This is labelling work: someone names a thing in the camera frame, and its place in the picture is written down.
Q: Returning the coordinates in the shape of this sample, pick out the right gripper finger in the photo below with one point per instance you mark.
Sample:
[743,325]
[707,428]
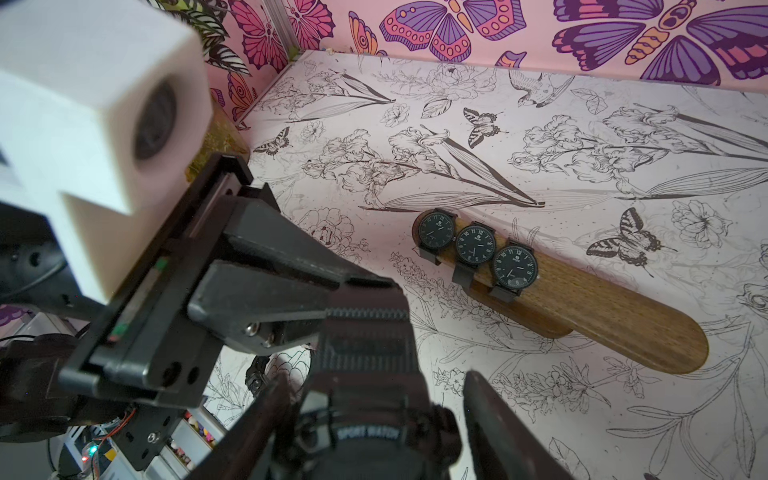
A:
[502,447]

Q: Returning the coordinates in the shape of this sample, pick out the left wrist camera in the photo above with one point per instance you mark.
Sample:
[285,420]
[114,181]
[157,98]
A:
[104,104]

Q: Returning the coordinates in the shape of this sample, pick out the aluminium frame post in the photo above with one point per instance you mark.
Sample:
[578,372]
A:
[280,19]

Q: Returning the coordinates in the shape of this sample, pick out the black watch with dial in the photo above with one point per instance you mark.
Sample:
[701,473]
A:
[514,268]

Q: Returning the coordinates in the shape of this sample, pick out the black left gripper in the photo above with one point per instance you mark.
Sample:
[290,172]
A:
[140,350]

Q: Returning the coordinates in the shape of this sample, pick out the wooden watch stand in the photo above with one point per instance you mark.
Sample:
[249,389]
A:
[565,299]

